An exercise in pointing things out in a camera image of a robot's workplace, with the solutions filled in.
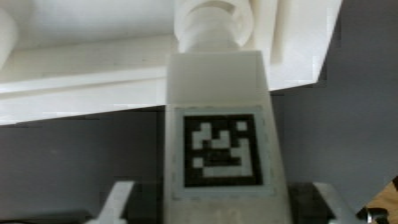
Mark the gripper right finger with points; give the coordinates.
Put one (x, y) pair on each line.
(317, 204)

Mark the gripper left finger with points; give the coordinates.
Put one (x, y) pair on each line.
(133, 204)

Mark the white table leg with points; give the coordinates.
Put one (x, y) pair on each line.
(225, 183)

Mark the white square table top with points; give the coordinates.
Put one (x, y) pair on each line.
(106, 77)

